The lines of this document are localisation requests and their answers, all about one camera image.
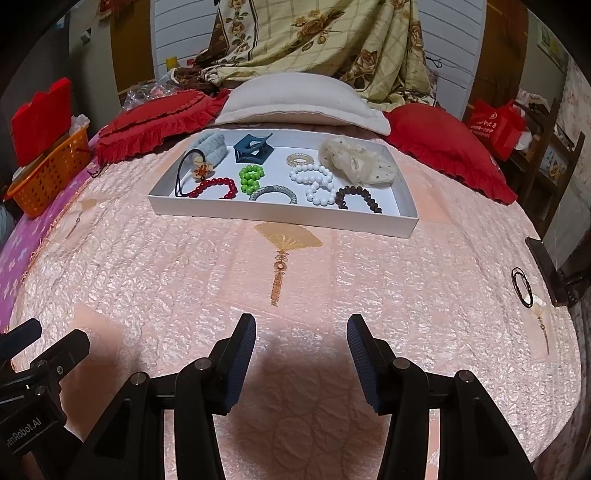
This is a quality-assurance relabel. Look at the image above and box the beige pillow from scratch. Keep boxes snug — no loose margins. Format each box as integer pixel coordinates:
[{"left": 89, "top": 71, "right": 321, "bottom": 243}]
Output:
[{"left": 213, "top": 72, "right": 393, "bottom": 137}]

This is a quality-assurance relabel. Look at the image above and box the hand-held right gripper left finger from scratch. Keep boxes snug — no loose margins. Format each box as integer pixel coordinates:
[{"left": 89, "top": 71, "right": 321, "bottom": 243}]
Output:
[{"left": 69, "top": 313, "right": 257, "bottom": 480}]

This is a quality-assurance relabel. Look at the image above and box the dark blue jewellery stand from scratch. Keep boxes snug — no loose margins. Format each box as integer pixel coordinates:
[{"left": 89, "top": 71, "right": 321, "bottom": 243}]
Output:
[{"left": 233, "top": 132, "right": 274, "bottom": 165}]

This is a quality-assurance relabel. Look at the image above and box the brown bead bracelet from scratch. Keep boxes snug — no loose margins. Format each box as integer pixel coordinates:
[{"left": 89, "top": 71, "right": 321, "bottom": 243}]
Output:
[{"left": 334, "top": 184, "right": 384, "bottom": 216}]

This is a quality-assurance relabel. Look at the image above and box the green bead bracelet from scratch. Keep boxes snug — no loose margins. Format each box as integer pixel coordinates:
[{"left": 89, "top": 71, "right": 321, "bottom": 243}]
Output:
[{"left": 239, "top": 164, "right": 266, "bottom": 195}]

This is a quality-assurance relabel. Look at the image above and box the clear plastic bag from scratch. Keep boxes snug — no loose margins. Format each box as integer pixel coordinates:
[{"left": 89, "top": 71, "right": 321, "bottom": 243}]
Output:
[{"left": 120, "top": 66, "right": 195, "bottom": 110}]

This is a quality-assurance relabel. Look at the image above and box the cream tulle scrunchie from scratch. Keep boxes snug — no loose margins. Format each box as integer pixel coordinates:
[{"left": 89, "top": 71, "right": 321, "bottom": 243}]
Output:
[{"left": 319, "top": 136, "right": 399, "bottom": 188}]

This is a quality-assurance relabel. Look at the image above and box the dark wooden frame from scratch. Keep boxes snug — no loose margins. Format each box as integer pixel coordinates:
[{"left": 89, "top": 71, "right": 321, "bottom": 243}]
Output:
[{"left": 525, "top": 234, "right": 591, "bottom": 308}]

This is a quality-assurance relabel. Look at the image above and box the white cardboard tray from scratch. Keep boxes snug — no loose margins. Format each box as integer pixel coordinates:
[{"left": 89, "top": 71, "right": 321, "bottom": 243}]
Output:
[{"left": 147, "top": 128, "right": 420, "bottom": 239}]

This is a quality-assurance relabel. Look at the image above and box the grey fluffy scrunchie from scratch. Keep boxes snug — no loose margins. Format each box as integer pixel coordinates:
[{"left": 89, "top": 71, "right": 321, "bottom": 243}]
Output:
[{"left": 184, "top": 131, "right": 230, "bottom": 169}]

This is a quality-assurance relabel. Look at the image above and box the white bead bracelet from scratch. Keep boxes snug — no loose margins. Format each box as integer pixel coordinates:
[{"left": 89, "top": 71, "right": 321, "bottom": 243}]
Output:
[{"left": 288, "top": 163, "right": 337, "bottom": 208}]

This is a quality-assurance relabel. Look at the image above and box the red shopping bag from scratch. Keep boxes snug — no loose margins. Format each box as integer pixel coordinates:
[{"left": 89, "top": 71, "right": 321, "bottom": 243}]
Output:
[{"left": 468, "top": 98, "right": 527, "bottom": 162}]

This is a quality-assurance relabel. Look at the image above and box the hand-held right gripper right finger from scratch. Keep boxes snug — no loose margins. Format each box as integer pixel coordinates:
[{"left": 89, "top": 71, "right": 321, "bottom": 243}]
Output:
[{"left": 346, "top": 314, "right": 539, "bottom": 480}]

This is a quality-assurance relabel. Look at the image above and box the purple flowered sheet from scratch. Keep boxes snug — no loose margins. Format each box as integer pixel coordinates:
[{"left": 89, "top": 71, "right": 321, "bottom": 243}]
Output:
[{"left": 0, "top": 133, "right": 100, "bottom": 334}]

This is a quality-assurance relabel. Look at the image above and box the red bead bracelet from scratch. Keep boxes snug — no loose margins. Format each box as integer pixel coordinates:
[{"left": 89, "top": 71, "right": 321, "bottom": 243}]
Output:
[{"left": 188, "top": 177, "right": 239, "bottom": 200}]

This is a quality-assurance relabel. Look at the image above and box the wooden chair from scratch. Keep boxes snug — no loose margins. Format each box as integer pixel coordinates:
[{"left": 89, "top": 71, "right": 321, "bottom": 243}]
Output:
[{"left": 508, "top": 96, "right": 588, "bottom": 237}]

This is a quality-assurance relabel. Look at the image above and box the orange plastic basket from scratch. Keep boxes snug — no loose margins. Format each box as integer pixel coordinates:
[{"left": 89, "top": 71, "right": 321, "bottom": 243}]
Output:
[{"left": 4, "top": 123, "right": 92, "bottom": 219}]

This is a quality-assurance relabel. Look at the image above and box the white slatted headboard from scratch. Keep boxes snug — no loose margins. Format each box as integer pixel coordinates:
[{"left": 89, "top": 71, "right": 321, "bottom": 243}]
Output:
[{"left": 152, "top": 0, "right": 488, "bottom": 103}]

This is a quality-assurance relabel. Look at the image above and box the floral blanket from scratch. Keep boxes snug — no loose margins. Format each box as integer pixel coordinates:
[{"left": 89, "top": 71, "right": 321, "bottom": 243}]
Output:
[{"left": 172, "top": 0, "right": 437, "bottom": 112}]

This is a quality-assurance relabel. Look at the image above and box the thin black hair tie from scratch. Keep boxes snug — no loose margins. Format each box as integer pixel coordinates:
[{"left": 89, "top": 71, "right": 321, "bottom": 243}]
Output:
[{"left": 510, "top": 267, "right": 536, "bottom": 308}]

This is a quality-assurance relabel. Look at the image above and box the red ruffled pillow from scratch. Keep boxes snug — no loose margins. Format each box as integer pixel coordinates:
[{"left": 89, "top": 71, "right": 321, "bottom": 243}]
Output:
[
  {"left": 94, "top": 89, "right": 232, "bottom": 164},
  {"left": 382, "top": 102, "right": 519, "bottom": 205}
]

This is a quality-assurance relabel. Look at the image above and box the pink quilted bedspread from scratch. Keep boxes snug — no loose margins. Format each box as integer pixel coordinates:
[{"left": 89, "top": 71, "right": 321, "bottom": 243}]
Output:
[{"left": 0, "top": 124, "right": 583, "bottom": 480}]

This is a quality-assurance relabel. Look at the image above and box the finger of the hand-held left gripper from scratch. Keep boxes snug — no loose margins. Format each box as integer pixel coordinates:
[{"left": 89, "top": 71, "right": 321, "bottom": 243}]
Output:
[
  {"left": 0, "top": 318, "right": 43, "bottom": 363},
  {"left": 13, "top": 330, "right": 91, "bottom": 384}
]

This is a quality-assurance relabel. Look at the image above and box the black hair tie with charm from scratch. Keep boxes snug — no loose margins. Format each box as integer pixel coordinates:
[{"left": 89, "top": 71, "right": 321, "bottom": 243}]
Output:
[{"left": 175, "top": 148, "right": 218, "bottom": 199}]

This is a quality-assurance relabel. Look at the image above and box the red paper bag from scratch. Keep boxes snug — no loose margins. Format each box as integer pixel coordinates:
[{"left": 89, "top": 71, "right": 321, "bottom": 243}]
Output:
[{"left": 11, "top": 77, "right": 73, "bottom": 165}]

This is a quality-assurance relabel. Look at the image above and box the silver bracelet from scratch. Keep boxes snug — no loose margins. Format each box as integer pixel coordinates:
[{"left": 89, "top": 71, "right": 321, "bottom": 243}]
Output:
[{"left": 249, "top": 184, "right": 300, "bottom": 205}]

